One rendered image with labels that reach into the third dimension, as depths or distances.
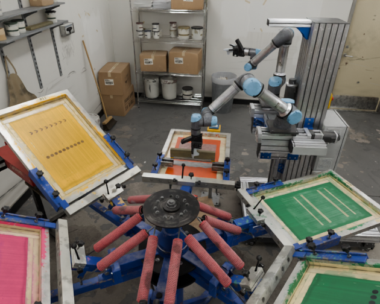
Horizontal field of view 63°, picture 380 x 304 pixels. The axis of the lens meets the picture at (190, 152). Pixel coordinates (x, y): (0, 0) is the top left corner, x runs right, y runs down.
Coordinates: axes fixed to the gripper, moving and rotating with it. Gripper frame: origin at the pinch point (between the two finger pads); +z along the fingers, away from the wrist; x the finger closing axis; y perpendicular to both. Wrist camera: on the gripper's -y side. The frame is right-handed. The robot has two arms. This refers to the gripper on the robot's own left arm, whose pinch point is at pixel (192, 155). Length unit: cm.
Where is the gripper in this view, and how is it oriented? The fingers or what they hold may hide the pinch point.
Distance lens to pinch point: 244.1
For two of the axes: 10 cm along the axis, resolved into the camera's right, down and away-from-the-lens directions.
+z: -0.1, 8.5, 5.3
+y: 9.9, 0.8, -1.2
